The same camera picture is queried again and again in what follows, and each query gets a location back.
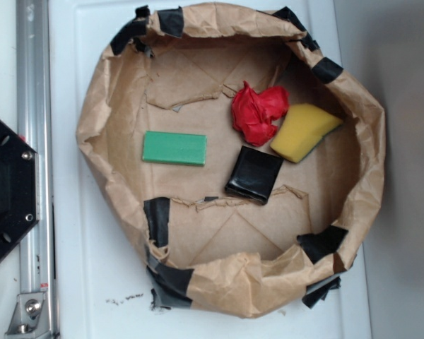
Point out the black box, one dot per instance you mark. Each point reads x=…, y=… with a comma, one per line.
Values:
x=254, y=175

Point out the green rectangular block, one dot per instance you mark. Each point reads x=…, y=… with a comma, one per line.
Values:
x=174, y=148

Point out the red crumpled paper ball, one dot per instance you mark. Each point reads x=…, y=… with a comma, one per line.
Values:
x=253, y=113

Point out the yellow sponge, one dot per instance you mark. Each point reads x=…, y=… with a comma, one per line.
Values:
x=304, y=126

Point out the brown paper bag tray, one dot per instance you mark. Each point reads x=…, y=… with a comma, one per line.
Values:
x=177, y=71

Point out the aluminium rail profile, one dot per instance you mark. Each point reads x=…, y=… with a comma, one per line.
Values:
x=37, y=264

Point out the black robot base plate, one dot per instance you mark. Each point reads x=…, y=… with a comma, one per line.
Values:
x=18, y=189

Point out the metal corner bracket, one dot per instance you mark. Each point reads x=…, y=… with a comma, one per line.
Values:
x=30, y=316

